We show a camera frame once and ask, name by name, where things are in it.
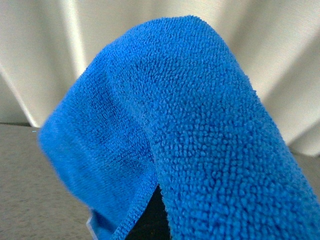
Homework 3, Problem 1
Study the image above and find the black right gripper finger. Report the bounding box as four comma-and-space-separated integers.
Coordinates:
126, 185, 172, 240

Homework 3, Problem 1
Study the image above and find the blue microfiber cloth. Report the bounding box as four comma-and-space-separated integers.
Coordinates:
38, 16, 320, 240

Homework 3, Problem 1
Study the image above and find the white curtain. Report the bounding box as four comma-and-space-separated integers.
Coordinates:
0, 0, 320, 156

